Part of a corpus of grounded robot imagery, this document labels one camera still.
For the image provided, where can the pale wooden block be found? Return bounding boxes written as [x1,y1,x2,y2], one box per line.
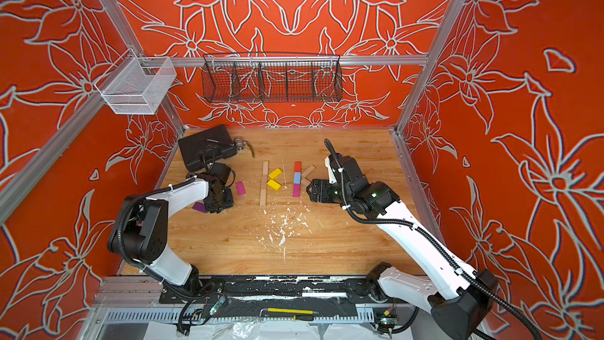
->
[301,165,316,178]

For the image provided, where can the natural wooden block angled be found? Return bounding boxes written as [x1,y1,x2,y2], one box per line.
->
[260,189,267,207]

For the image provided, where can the magenta block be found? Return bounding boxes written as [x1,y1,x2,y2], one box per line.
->
[292,184,301,198]
[236,181,246,196]

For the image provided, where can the yellow block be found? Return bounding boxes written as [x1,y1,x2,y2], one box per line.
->
[267,179,282,191]
[268,168,282,179]

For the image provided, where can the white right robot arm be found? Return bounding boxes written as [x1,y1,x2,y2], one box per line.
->
[307,154,499,339]

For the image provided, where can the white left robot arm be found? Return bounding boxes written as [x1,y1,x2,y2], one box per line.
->
[107,163,235,298]

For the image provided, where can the magenta block front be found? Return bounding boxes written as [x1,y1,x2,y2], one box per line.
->
[236,181,246,196]

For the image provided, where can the purple block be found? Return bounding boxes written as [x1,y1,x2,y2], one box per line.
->
[193,201,206,213]

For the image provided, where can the black plastic tool case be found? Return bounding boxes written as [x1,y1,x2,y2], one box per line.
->
[178,124,237,173]

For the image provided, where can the metal ball valve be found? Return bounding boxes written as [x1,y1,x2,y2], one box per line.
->
[234,137,255,158]

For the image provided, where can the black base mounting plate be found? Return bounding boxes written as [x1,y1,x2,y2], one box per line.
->
[159,273,411,305]

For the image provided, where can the black corrugated cable conduit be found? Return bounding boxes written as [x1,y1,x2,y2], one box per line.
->
[323,139,544,340]

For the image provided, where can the black wire basket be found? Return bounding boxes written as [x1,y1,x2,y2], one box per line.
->
[201,53,344,104]

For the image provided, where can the white wire basket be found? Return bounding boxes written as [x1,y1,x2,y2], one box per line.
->
[93,49,177,116]

